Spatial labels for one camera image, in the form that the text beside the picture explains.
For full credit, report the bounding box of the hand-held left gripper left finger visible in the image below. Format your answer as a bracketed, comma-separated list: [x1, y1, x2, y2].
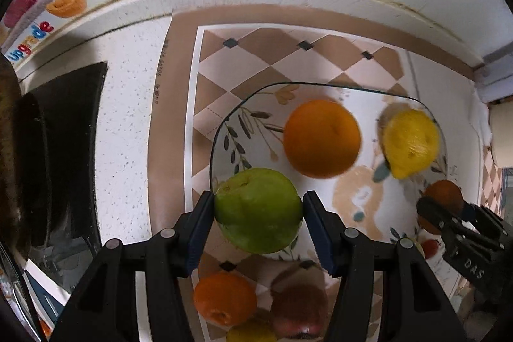
[50, 190, 214, 342]

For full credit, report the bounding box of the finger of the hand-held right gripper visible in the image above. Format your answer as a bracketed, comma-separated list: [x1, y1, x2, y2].
[461, 202, 506, 238]
[416, 197, 461, 244]

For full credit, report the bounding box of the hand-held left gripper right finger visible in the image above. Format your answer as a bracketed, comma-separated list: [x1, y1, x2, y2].
[303, 190, 468, 342]

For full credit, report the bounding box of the small brownish orange fruit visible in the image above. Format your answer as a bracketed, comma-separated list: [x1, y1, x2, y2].
[418, 179, 465, 234]

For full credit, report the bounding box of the green apple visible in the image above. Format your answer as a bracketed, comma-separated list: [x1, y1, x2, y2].
[214, 168, 304, 255]

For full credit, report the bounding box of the floral glass plate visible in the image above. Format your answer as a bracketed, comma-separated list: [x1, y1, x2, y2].
[209, 81, 449, 260]

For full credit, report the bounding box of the small red fruit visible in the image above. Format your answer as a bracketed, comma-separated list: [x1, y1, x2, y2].
[417, 238, 440, 260]

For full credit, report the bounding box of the small orange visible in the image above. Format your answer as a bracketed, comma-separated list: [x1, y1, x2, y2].
[193, 272, 258, 327]

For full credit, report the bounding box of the red apple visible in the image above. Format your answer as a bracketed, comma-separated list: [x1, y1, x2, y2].
[270, 282, 329, 340]

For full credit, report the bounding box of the yellow lemon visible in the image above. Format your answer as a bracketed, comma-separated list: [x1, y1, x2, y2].
[381, 109, 441, 179]

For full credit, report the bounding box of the large orange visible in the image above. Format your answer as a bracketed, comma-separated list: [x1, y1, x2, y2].
[283, 99, 362, 178]

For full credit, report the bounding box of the yellow-green fruit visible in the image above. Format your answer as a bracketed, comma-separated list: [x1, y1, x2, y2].
[226, 320, 279, 342]

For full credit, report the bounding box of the black pan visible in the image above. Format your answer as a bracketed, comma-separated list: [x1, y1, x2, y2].
[18, 61, 109, 274]

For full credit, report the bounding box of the blue and white paper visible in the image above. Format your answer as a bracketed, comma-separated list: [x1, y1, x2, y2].
[22, 258, 75, 332]

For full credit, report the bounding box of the beige checkered table mat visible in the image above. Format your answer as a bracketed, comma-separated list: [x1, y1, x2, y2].
[146, 7, 487, 342]

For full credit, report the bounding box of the dark wok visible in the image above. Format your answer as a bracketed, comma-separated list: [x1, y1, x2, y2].
[0, 54, 53, 258]

